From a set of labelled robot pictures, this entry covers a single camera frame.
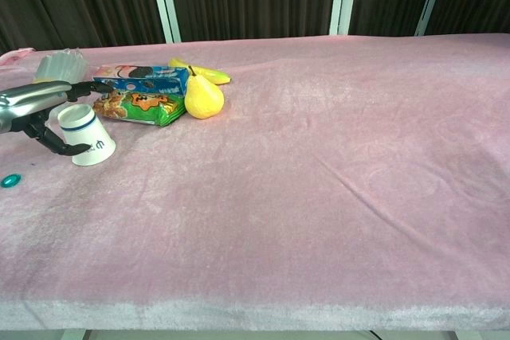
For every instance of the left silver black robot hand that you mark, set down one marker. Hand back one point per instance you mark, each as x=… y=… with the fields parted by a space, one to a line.
x=28 y=103

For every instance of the white paper cup blue stripe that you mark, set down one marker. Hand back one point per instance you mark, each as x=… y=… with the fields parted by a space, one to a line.
x=85 y=133

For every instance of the clear plastic container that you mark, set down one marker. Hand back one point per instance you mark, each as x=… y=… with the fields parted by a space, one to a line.
x=61 y=66

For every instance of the teal bottle cap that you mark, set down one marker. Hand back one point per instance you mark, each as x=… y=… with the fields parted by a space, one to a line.
x=10 y=181

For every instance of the green snack bag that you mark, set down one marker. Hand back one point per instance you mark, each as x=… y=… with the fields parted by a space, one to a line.
x=137 y=107

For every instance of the blue cookie box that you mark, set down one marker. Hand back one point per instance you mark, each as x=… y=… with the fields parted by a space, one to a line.
x=149 y=79

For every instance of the yellow pear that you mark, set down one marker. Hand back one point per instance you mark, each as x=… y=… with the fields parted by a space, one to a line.
x=203 y=97

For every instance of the yellow banana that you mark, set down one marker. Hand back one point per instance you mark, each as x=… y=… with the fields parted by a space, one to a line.
x=207 y=72

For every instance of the pink fleece table cloth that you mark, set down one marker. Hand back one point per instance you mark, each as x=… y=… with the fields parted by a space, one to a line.
x=279 y=196

